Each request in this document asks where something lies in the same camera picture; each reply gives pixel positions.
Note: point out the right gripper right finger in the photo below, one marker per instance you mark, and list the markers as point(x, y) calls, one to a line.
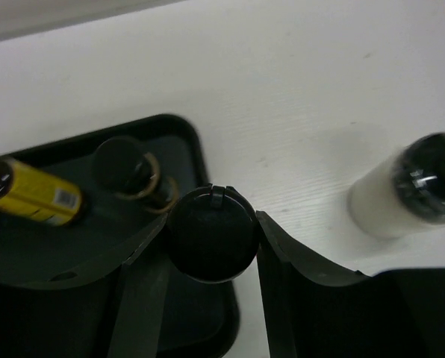
point(314, 307)

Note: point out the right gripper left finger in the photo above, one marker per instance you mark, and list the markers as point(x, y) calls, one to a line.
point(118, 315)

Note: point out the black cap spice jar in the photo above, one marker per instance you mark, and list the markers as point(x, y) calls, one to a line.
point(212, 234)
point(124, 167)

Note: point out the small yellow label bottle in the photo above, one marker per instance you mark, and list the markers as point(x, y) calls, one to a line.
point(36, 195)

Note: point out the black plastic tray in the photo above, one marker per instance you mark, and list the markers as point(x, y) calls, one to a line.
point(200, 320)

